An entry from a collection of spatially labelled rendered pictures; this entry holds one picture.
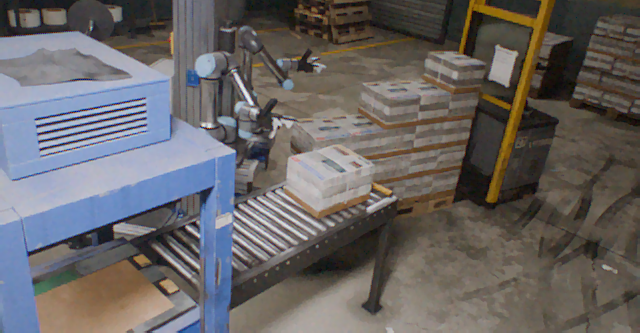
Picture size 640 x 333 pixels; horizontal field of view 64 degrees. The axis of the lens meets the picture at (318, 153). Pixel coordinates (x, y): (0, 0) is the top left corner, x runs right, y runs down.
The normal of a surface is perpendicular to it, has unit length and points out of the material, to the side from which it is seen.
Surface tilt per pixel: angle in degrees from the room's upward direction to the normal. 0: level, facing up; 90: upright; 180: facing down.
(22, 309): 90
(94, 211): 90
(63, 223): 90
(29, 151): 90
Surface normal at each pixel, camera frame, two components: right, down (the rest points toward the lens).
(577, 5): -0.69, 0.25
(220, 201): 0.72, 0.36
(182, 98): -0.15, 0.41
